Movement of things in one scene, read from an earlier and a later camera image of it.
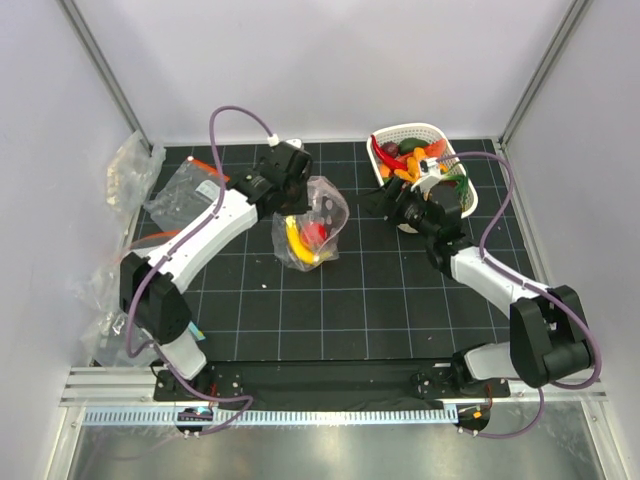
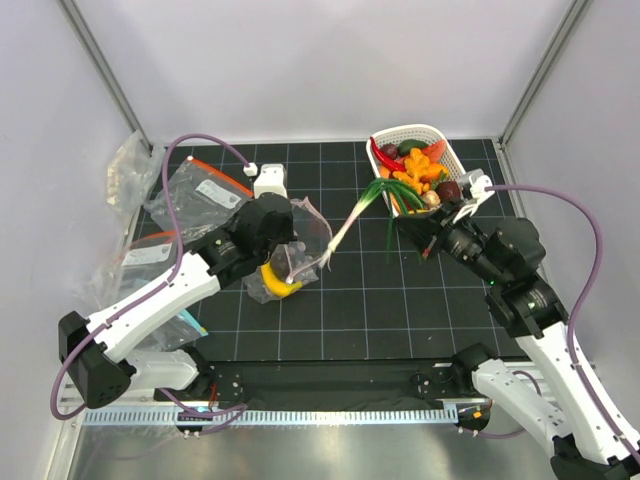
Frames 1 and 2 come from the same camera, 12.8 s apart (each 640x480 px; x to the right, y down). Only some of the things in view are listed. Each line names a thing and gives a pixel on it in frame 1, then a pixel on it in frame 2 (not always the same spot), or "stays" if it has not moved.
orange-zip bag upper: (193, 187) stays
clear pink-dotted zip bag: (305, 240) → (293, 264)
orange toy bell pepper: (413, 170) stays
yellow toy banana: (291, 227) → (276, 286)
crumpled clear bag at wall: (131, 176) stays
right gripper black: (396, 194) → (430, 229)
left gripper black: (302, 205) → (289, 232)
